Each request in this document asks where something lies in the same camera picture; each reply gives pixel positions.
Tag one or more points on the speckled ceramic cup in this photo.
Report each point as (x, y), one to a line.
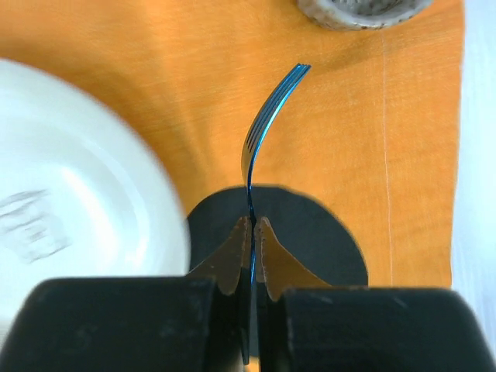
(361, 14)

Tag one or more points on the blue fork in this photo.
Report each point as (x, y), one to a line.
(251, 146)

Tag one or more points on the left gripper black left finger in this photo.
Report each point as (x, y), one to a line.
(198, 322)

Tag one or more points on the orange cartoon mouse placemat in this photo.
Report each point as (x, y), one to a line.
(356, 173)

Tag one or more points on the cream round plate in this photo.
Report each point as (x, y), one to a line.
(82, 195)

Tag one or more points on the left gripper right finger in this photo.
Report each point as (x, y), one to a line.
(305, 324)

